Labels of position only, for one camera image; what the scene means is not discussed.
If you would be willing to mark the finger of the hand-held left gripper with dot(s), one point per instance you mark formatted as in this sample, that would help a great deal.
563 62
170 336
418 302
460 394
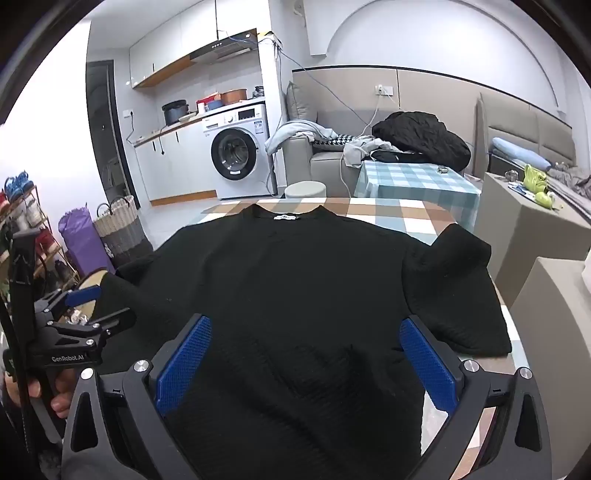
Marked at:
85 295
106 325

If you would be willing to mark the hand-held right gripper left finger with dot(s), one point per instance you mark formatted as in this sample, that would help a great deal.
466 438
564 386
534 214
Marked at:
184 360

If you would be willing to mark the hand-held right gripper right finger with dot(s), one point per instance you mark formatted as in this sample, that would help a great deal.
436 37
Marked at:
427 364

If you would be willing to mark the black knit sweater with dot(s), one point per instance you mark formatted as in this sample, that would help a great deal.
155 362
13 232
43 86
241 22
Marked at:
295 277

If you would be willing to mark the person's left forearm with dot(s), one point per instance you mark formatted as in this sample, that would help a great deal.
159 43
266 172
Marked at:
18 452

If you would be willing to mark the grey clothes pile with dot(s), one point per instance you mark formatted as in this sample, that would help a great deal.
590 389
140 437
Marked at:
358 150

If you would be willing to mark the person's left hand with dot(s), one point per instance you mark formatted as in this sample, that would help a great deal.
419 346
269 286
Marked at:
62 408

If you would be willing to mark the purple bag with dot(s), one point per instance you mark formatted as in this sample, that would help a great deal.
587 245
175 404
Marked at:
81 240

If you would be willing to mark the black tripod stand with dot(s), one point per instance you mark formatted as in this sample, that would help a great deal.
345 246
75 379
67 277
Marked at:
21 277

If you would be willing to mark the woven laundry basket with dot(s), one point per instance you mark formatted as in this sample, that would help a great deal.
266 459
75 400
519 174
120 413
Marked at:
120 230

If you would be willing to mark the wooden shoe rack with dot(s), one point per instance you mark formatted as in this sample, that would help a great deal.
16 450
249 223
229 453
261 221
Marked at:
44 217

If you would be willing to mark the blue sneakers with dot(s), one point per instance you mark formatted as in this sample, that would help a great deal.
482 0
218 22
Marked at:
18 184

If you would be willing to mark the brown blue checkered tablecloth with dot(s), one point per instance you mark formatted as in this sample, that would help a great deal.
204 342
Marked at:
392 217

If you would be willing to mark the grey cube ottoman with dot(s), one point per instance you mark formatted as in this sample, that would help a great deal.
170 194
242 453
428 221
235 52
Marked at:
521 230

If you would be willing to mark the white base cabinet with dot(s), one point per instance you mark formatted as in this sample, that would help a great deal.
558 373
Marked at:
184 161

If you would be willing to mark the black door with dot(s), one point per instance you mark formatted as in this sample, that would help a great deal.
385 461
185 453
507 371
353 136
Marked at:
99 115

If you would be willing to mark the teal checkered tablecloth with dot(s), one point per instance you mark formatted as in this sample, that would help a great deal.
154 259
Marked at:
406 180

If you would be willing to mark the white washing machine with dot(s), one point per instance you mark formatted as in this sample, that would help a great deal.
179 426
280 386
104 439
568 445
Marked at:
249 184

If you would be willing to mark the black cooking pot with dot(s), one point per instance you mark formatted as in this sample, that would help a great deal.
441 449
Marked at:
174 113

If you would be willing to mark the round pale stool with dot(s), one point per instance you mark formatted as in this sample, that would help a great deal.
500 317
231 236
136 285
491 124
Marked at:
304 189

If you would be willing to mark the black bag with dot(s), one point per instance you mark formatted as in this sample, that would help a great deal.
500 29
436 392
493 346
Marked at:
399 156

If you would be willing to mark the large green frog toy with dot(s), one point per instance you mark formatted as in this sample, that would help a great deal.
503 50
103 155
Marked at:
535 177

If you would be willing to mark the grey sofa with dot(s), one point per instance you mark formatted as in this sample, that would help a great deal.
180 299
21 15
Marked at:
323 166

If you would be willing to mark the red container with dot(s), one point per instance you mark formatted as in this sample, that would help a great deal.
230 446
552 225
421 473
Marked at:
207 100

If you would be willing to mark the black puffer jacket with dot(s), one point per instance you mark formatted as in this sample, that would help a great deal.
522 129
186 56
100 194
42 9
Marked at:
415 134

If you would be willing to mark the blue pillow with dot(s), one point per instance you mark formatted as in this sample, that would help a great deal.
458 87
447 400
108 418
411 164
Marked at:
517 150

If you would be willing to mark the grey bed blanket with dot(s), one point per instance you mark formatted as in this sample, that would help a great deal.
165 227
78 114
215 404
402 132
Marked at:
572 180

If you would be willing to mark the brown basin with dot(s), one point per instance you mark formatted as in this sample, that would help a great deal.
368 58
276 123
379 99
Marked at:
233 97

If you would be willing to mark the light blue blanket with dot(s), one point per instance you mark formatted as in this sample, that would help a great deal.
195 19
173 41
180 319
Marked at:
291 131

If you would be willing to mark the beige padded headboard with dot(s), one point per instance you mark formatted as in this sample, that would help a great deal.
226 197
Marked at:
508 120

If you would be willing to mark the grey sofa cushion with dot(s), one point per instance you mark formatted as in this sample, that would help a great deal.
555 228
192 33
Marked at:
300 104

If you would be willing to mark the steel range hood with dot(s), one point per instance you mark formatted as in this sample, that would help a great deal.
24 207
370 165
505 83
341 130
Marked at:
221 48

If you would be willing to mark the white wall cabinets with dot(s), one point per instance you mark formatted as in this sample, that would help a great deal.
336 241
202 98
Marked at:
157 60

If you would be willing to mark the white wall socket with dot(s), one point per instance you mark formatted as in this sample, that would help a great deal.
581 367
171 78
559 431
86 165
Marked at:
384 90

